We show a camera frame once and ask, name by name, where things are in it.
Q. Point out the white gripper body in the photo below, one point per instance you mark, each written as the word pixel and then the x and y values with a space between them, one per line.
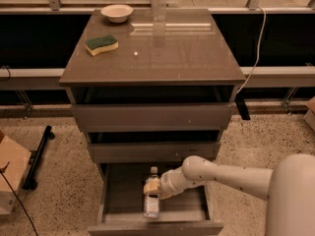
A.
pixel 165 184

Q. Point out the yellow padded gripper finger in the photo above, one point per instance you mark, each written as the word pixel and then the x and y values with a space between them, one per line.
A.
pixel 152 186

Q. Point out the clear plastic water bottle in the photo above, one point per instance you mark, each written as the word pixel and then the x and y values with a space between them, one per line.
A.
pixel 151 202

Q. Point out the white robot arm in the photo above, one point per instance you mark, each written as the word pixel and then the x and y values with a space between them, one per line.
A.
pixel 288 189

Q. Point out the grey open bottom drawer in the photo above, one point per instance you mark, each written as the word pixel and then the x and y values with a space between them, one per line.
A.
pixel 122 203

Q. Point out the grey middle drawer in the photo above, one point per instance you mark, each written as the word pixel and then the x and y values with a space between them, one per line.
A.
pixel 151 152

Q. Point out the grey top drawer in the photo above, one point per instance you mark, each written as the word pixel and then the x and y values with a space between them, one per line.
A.
pixel 152 118

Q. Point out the grey drawer cabinet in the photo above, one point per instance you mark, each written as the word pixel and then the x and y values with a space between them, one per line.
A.
pixel 184 60

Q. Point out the tall clear bottle on counter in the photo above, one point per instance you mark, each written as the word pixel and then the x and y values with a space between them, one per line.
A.
pixel 159 10

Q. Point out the black metal stand leg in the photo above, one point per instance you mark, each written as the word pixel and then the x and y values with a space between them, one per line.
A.
pixel 36 155

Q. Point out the cardboard box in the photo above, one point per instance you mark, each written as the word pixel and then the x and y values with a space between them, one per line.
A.
pixel 14 161

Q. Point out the green yellow sponge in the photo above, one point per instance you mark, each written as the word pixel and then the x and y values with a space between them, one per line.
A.
pixel 101 44

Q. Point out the white ceramic bowl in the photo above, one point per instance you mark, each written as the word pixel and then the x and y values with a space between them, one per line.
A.
pixel 117 13

